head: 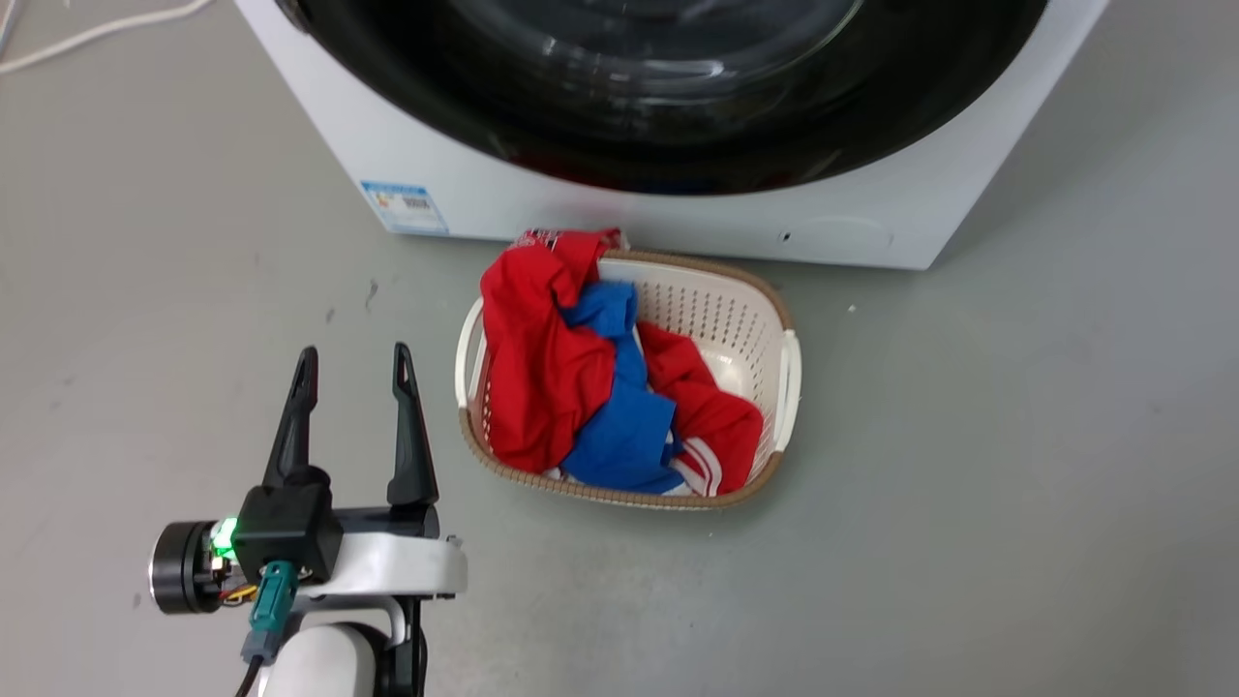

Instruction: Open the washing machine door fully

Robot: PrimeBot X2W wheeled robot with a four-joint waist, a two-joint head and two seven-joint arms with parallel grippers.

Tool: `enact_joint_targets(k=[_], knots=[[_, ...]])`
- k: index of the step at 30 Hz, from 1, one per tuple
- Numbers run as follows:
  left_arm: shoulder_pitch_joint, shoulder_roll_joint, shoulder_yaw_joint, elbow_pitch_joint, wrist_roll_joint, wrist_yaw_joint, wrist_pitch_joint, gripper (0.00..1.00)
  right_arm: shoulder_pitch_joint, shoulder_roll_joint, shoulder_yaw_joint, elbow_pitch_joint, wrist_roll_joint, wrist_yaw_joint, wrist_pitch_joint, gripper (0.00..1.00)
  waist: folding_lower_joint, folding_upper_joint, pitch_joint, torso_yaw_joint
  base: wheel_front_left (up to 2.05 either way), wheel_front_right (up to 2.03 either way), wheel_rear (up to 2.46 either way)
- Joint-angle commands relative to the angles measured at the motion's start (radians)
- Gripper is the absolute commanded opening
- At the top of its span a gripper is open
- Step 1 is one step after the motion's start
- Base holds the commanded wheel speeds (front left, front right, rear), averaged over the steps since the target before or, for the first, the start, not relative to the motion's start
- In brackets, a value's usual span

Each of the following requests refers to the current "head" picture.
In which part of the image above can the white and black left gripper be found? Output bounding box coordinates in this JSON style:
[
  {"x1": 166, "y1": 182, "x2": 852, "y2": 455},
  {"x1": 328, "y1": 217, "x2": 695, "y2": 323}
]
[{"x1": 148, "y1": 342, "x2": 468, "y2": 645}]

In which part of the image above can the black glass washing machine door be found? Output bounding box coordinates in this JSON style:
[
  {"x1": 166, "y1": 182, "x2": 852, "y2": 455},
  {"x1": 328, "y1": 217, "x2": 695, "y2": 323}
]
[{"x1": 274, "y1": 0, "x2": 1050, "y2": 197}]

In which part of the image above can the white front-load washing machine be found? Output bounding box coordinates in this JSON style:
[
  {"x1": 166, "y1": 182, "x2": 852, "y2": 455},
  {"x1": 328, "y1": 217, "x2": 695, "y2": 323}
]
[{"x1": 235, "y1": 0, "x2": 1111, "y2": 271}]

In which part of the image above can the red garment with white stripes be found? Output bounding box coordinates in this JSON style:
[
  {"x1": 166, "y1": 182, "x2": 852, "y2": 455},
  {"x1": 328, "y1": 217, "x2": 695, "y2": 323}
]
[{"x1": 479, "y1": 227, "x2": 766, "y2": 498}]

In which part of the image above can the blue energy label sticker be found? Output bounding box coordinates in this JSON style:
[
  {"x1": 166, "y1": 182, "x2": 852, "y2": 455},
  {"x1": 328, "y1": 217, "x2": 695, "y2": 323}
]
[{"x1": 360, "y1": 180, "x2": 452, "y2": 237}]

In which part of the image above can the blue garment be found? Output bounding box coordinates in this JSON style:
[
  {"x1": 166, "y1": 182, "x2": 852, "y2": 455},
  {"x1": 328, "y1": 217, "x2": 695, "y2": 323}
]
[{"x1": 559, "y1": 280, "x2": 689, "y2": 496}]

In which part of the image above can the cream plastic laundry basket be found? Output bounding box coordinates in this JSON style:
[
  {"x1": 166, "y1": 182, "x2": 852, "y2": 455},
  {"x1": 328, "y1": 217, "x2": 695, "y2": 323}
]
[{"x1": 455, "y1": 249, "x2": 803, "y2": 511}]

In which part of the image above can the black cable with teal connector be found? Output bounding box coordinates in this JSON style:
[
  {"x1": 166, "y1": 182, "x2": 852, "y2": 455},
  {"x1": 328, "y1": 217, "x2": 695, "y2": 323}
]
[{"x1": 233, "y1": 561, "x2": 300, "y2": 697}]

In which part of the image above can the white cable on floor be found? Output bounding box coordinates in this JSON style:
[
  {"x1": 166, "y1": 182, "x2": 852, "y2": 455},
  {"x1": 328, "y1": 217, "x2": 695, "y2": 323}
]
[{"x1": 0, "y1": 0, "x2": 216, "y2": 76}]

